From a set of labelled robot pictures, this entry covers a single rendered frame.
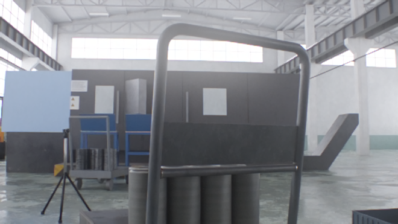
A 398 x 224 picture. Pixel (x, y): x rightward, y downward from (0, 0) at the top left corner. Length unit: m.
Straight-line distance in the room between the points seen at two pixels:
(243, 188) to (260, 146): 0.22
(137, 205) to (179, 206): 0.14
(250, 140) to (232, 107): 6.35
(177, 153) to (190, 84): 6.45
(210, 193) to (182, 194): 0.11
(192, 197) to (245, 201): 0.23
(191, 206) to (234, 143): 0.27
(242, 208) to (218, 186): 0.14
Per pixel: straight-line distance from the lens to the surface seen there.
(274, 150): 1.26
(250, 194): 1.39
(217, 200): 1.32
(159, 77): 1.02
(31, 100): 7.83
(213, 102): 7.48
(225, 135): 1.14
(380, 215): 2.39
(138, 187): 1.21
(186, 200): 1.26
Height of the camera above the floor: 0.63
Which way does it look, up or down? 4 degrees up
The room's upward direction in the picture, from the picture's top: straight up
